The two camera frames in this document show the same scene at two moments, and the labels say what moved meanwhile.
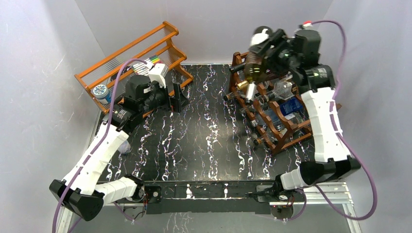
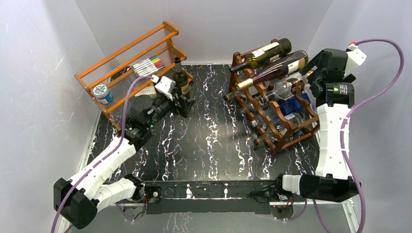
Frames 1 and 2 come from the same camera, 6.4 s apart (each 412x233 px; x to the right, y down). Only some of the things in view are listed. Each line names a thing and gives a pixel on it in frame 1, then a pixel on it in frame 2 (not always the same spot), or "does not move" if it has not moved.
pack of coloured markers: x=143 y=69 does not move
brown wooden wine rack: x=273 y=109 does not move
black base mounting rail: x=206 y=197 does not move
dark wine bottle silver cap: x=254 y=72 -> x=181 y=78
